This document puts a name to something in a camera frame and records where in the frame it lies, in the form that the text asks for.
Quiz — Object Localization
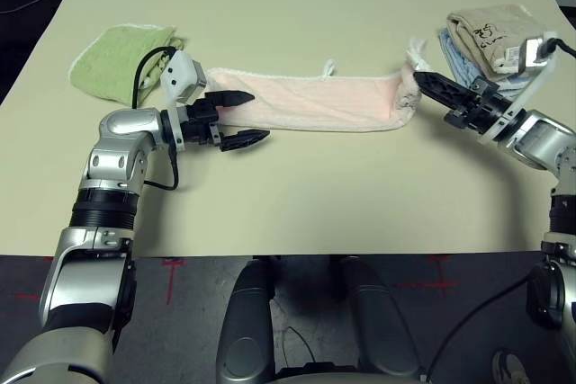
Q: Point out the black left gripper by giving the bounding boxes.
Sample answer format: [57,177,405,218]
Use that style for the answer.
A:
[182,89,272,153]

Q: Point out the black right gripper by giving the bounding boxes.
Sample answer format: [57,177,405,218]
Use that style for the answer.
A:
[412,71,519,136]

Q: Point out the pink terry towel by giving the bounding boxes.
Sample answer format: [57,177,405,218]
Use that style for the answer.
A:
[204,37,428,132]

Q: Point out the light blue folded towel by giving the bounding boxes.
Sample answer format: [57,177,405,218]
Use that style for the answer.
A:
[437,27,530,100]

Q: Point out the beige folded towel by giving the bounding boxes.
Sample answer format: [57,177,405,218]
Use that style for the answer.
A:
[445,3,548,74]

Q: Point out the green folded towel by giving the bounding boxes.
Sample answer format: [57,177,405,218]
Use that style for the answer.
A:
[68,22,186,109]

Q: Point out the grey left robot leg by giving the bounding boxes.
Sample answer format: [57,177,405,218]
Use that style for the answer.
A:
[215,257,275,384]

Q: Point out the grey robot leg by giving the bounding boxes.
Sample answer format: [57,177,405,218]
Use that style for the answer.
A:
[215,257,275,384]
[339,255,422,379]

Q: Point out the grey right robot leg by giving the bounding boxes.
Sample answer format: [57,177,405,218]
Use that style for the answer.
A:
[339,255,422,379]

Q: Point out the grey white shoe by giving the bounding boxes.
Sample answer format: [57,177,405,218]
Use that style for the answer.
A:
[491,349,531,384]

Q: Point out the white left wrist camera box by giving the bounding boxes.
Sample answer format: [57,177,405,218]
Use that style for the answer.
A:
[159,49,209,154]

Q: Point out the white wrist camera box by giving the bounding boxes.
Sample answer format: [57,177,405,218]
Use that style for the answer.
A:
[479,31,559,145]
[159,49,209,154]

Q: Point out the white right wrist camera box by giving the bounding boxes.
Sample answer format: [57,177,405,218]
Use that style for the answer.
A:
[479,31,559,145]

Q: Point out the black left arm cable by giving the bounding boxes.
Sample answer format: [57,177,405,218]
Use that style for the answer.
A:
[131,45,181,192]

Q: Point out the thin black floor cable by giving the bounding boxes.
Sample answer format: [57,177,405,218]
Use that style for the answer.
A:
[281,325,316,365]

